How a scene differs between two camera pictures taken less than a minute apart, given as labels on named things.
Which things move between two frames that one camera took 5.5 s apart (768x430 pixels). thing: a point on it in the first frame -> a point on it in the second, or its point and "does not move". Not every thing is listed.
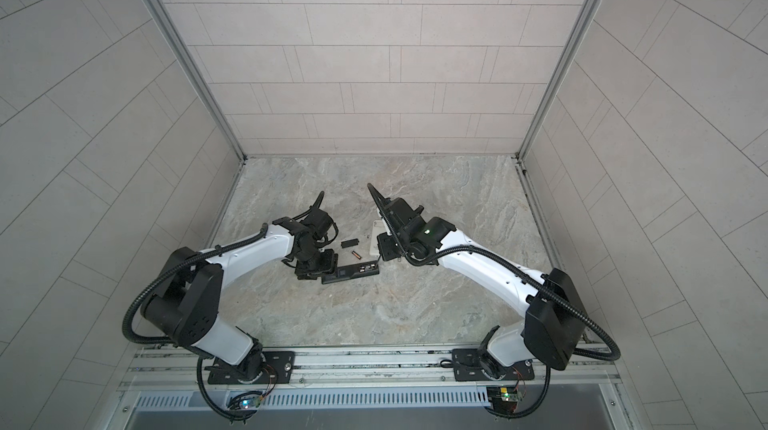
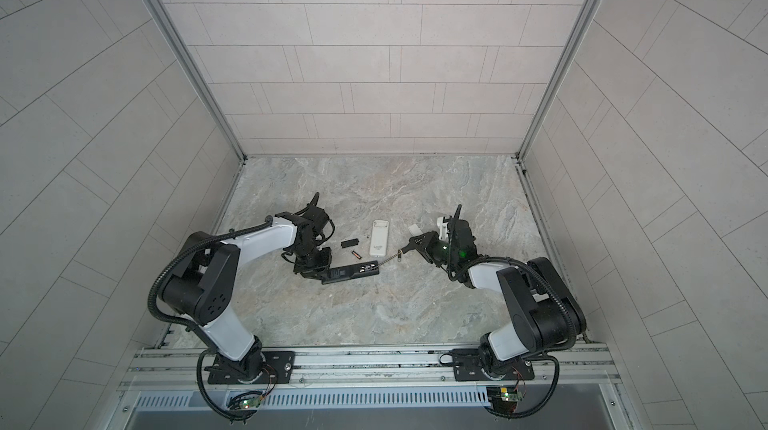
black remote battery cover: (349, 243) does not move
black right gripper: (384, 250) -> (428, 253)
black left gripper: (330, 266) does not move
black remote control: (352, 271) does not move
